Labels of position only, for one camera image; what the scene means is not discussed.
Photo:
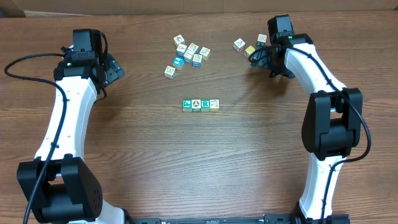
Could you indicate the wooden block green R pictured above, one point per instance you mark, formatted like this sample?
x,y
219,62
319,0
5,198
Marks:
x,y
205,105

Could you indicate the wooden block blue side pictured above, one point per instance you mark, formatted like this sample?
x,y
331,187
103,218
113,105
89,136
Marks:
x,y
181,49

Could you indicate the wooden block tan picture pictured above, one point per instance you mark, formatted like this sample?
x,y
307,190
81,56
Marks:
x,y
205,53

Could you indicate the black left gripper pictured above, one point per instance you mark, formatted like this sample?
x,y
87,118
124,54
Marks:
x,y
113,69

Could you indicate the wooden block blue letter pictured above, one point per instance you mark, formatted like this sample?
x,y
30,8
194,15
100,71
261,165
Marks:
x,y
197,60

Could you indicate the wooden block green four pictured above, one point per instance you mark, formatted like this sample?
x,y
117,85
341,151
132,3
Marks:
x,y
261,40

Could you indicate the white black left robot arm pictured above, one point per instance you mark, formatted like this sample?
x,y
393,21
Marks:
x,y
58,185

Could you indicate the brown cardboard backdrop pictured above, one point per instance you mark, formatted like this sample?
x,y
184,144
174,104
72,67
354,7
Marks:
x,y
21,8

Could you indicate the wooden block soccer ball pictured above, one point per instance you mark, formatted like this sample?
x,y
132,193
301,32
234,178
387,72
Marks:
x,y
196,105

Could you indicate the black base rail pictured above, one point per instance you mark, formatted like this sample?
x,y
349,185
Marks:
x,y
217,221

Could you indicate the wooden block red picture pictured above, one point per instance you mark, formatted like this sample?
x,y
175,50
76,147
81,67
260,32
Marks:
x,y
179,40

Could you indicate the wooden block green letter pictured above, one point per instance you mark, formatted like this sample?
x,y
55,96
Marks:
x,y
187,105

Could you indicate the wooden block red side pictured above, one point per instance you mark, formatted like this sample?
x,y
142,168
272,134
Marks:
x,y
239,45

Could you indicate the yellow top wooden block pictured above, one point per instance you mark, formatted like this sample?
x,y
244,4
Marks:
x,y
248,51

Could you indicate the wooden block yellow side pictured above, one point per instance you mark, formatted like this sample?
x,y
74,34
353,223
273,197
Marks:
x,y
214,105

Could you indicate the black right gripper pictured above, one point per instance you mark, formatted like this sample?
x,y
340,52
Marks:
x,y
261,59

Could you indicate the wooden block tan drawing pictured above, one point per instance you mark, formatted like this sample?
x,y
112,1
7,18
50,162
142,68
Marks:
x,y
170,72

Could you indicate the wooden block blue edge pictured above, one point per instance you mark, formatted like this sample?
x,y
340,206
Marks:
x,y
194,48

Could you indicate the blue top wooden block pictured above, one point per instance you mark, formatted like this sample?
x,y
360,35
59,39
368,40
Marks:
x,y
178,63

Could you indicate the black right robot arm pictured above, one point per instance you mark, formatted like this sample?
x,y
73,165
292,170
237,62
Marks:
x,y
331,125

